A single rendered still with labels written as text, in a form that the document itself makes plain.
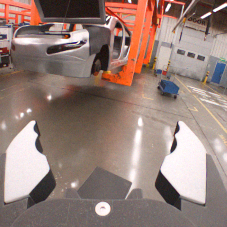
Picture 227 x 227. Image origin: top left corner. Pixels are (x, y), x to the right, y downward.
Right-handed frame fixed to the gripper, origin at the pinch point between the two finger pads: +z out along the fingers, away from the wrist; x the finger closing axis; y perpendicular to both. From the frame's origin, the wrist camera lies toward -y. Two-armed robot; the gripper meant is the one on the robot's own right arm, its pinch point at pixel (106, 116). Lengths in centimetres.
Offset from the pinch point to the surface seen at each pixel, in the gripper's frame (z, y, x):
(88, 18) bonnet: 279, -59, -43
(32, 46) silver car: 189, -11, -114
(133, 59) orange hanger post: 272, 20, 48
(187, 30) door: 1102, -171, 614
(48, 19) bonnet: 311, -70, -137
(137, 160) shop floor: 112, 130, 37
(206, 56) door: 1048, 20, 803
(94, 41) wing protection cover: 209, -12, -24
